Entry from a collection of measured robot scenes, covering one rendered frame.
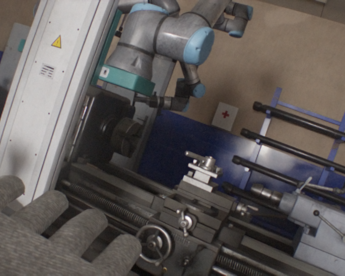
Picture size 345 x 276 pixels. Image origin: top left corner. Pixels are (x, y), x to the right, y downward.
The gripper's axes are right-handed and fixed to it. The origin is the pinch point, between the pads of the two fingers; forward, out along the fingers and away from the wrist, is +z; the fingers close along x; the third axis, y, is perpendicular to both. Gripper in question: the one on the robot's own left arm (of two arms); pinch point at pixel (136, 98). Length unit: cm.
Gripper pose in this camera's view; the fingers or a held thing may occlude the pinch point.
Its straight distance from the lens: 221.5
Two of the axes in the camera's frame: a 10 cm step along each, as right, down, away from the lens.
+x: 0.8, 4.0, -9.1
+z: -9.8, -1.3, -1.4
